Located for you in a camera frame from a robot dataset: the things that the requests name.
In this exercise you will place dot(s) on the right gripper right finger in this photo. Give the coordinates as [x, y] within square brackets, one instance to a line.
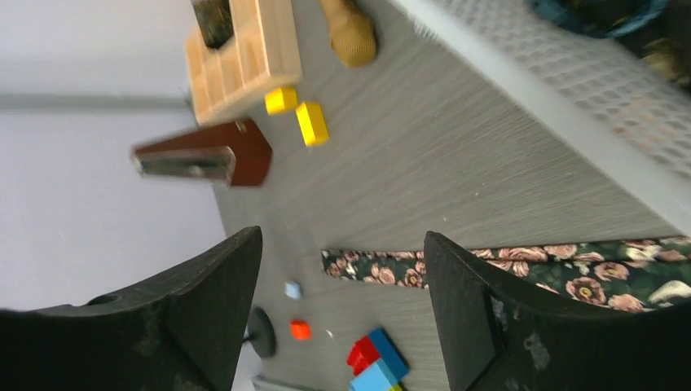
[499, 332]

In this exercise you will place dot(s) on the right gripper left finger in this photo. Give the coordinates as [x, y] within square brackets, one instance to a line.
[181, 329]

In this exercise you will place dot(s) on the black pink floral tie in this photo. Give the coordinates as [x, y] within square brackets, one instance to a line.
[635, 275]

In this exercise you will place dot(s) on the blue toy brick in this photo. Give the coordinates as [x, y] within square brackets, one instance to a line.
[388, 372]

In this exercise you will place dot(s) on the light blue small cube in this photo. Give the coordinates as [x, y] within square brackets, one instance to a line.
[292, 289]

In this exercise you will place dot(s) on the orange red small brick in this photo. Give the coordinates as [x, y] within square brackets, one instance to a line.
[300, 329]

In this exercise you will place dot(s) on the red toy brick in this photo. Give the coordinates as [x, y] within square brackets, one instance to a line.
[362, 355]

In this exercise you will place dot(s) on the brown wooden metronome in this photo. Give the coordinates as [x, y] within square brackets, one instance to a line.
[235, 153]

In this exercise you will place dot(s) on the yellow block upright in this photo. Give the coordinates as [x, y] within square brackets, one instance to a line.
[312, 124]

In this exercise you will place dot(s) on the yellow block near tray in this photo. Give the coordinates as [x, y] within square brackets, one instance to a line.
[281, 100]

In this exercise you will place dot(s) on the white plastic basket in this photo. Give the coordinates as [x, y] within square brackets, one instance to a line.
[603, 103]

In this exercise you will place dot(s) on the wooden compartment tray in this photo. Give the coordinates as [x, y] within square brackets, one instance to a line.
[262, 56]

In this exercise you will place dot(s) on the dark rolled tie in tray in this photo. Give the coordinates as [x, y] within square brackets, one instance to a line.
[214, 21]

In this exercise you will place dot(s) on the dark floral tie in basket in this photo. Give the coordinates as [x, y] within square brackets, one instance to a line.
[669, 57]

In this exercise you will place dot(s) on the blue patterned tie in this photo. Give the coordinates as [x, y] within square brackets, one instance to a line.
[599, 19]

